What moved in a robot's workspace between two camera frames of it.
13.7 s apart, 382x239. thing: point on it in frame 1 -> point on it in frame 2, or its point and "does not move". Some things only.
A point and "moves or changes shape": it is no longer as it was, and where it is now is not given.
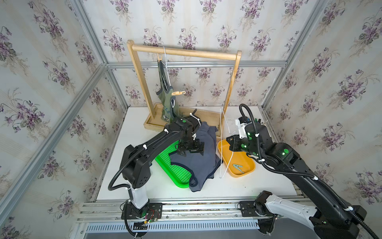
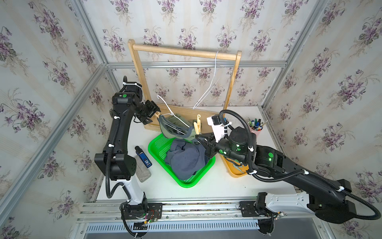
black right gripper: [234, 143] -> [210, 144]
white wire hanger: [167, 69] -> [175, 115]
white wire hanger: [221, 112] -> [200, 102]
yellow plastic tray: [237, 163] does not move
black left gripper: [195, 149] -> [152, 107]
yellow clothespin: [177, 93] moves or changes shape
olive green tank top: [166, 94] moves or changes shape
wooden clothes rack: [153, 119] does not move
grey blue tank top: [199, 168] moves or changes shape
